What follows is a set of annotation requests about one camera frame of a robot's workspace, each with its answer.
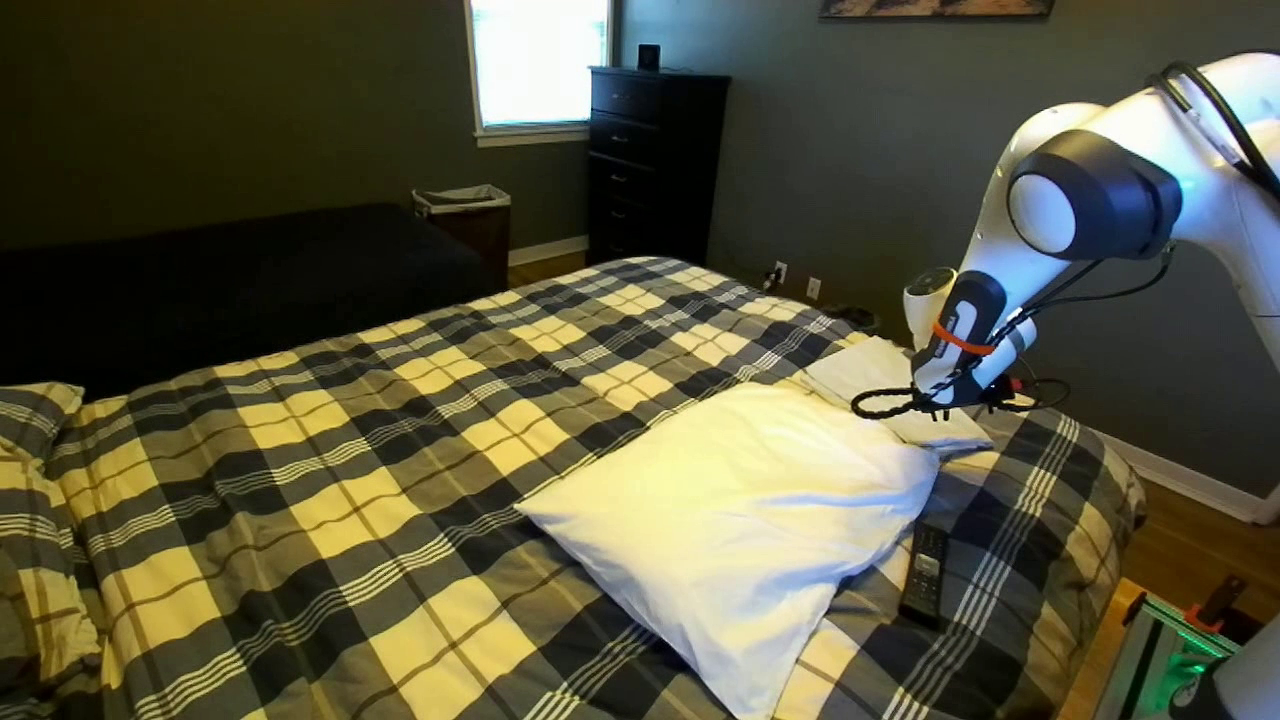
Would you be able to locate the small plaid pillow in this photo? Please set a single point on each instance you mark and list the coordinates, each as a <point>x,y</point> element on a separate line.
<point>33,409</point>

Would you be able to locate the black futon couch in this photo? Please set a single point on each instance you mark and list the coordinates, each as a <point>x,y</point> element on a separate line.
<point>226,284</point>

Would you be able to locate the white pillow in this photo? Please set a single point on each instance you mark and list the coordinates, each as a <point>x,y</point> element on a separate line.
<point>724,525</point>
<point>865,372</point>

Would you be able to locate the small dark object on dresser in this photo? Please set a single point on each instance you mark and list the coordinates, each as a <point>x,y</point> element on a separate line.
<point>650,58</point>

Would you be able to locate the dark side table with tray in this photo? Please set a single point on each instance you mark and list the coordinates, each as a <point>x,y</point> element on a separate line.
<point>466,213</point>

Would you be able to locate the black dresser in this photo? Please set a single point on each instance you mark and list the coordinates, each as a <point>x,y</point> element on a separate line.
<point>659,166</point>

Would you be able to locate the plaid bed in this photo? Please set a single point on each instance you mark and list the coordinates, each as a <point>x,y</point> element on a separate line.
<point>333,506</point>

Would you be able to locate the wooden and green robot cart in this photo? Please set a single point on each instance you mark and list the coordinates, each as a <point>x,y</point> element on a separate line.
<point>1154,663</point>

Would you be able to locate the framed wall picture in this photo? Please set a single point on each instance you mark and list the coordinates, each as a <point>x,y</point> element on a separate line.
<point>934,6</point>

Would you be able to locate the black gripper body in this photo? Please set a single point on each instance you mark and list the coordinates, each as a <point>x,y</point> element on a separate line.
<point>971,341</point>

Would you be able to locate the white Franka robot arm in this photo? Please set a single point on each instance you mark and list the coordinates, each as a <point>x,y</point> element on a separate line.
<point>1173,144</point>

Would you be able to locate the bright window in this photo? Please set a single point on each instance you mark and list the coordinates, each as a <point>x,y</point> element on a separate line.
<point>541,63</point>

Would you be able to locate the large plaid pillow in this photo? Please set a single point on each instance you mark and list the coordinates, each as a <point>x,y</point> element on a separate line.
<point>43,574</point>

